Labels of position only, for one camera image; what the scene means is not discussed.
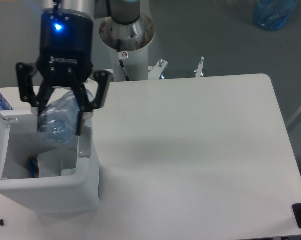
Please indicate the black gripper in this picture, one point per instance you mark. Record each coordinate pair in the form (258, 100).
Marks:
(66, 39)

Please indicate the clear plastic water bottle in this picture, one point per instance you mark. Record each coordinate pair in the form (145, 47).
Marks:
(58, 122)

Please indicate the white plastic bag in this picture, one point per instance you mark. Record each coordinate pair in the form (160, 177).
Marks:
(57, 163)

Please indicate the white trash can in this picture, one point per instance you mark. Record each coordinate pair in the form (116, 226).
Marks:
(19, 139)

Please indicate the colourful snack wrapper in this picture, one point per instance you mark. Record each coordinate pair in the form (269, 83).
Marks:
(34, 166)

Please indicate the blue plastic bag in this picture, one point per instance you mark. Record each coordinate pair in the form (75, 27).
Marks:
(273, 15)

